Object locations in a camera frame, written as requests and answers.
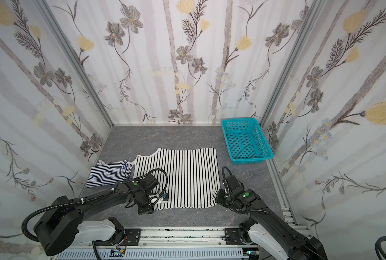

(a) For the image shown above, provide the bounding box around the black white striped tank top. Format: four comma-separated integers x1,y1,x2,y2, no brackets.
133,148,221,210

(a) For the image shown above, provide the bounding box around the blue white striped tank top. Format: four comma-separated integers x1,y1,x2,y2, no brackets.
86,160,133,188

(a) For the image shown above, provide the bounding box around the teal plastic basket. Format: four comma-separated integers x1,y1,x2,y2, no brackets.
221,118,273,165

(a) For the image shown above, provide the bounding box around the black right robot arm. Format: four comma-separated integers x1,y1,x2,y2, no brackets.
216,166,327,260

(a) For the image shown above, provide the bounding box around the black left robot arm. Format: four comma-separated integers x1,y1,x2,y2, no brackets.
21,169,169,256

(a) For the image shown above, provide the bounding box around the green circuit board left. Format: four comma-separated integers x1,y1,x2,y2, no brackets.
110,249,125,257

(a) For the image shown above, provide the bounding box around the green circuit board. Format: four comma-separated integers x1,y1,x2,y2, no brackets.
243,249,260,260
110,249,125,257

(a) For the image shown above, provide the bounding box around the green circuit board right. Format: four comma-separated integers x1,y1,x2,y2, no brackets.
243,249,260,260

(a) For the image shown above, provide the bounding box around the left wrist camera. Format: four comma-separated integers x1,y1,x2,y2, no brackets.
149,192,169,205

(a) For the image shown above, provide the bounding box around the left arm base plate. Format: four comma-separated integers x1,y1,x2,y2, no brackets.
118,228,142,247

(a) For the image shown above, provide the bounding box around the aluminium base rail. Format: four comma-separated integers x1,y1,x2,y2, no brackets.
46,225,316,251

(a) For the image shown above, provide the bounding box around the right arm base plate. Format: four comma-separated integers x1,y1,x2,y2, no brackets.
222,227,253,245

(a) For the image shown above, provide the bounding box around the white slotted cable duct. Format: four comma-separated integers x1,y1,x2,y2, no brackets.
56,248,249,260

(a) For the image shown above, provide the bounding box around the aluminium corner post right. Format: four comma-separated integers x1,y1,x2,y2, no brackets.
260,0,326,126

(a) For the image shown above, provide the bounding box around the aluminium corner post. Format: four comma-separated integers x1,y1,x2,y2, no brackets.
260,0,326,126
33,0,114,128

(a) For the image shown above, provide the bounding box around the aluminium corner post left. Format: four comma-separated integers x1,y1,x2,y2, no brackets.
33,0,114,128

